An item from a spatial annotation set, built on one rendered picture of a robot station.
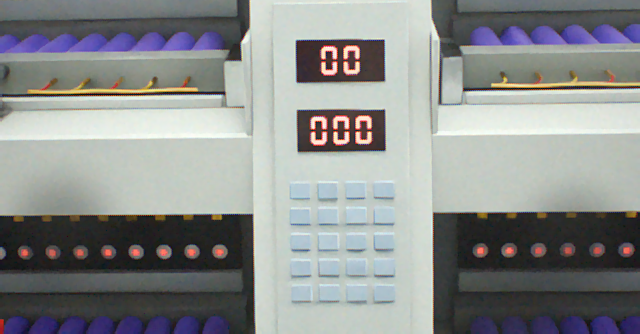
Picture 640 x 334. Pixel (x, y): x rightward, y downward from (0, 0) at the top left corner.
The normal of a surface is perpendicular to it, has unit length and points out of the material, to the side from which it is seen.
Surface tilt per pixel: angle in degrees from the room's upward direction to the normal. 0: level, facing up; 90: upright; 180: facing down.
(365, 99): 90
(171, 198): 107
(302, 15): 90
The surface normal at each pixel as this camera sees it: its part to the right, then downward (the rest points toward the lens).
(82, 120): -0.03, -0.94
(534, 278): -0.04, 0.35
